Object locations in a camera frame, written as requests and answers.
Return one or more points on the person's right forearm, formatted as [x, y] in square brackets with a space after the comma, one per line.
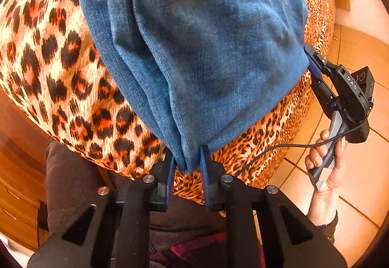
[322, 222]

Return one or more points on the person's right hand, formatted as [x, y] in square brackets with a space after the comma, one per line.
[339, 161]

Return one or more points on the wooden drawer chest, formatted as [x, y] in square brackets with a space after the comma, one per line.
[18, 195]

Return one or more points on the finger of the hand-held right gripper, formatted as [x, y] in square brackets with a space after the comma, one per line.
[323, 94]
[314, 69]

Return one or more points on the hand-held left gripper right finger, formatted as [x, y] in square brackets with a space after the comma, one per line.
[205, 178]

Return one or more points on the leopard print blanket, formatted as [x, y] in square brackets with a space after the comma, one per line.
[45, 58]

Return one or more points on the person's dark brown clothing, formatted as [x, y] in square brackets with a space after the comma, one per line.
[76, 170]

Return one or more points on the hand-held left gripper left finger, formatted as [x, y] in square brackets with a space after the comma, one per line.
[168, 178]

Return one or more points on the blue denim pants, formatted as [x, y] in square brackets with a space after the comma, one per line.
[197, 42]

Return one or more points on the magenta patterned clothing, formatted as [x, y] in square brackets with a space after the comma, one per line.
[194, 252]

